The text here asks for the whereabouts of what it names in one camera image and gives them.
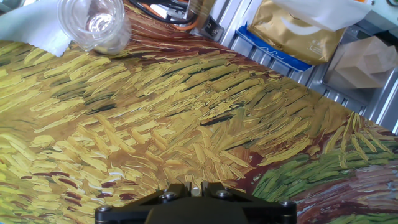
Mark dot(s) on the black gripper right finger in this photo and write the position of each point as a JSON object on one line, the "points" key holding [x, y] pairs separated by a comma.
{"points": [[269, 213]]}

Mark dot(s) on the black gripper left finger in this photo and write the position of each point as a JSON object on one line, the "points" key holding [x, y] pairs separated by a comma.
{"points": [[130, 213]]}

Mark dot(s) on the clear glass beaker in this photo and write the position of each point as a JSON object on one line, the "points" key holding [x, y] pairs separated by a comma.
{"points": [[93, 37]]}

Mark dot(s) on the painted wheatfield tablecloth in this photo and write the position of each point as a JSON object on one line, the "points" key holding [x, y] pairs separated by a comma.
{"points": [[155, 109]]}

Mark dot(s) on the blue tissue pack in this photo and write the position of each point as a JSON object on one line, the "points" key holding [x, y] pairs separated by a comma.
{"points": [[270, 56]]}

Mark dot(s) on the light wooden block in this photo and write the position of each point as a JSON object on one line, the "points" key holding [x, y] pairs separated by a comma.
{"points": [[357, 68]]}

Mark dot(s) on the gold tissue pack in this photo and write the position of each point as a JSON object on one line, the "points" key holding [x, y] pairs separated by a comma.
{"points": [[295, 37]]}

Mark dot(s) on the white pulled-out tissue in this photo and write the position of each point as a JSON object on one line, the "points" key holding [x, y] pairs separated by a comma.
{"points": [[326, 12]]}

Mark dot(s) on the white paper sheet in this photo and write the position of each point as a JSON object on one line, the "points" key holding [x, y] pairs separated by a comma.
{"points": [[28, 28]]}

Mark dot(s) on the black mounting bracket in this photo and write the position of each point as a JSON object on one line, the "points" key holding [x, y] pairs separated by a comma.
{"points": [[213, 29]]}

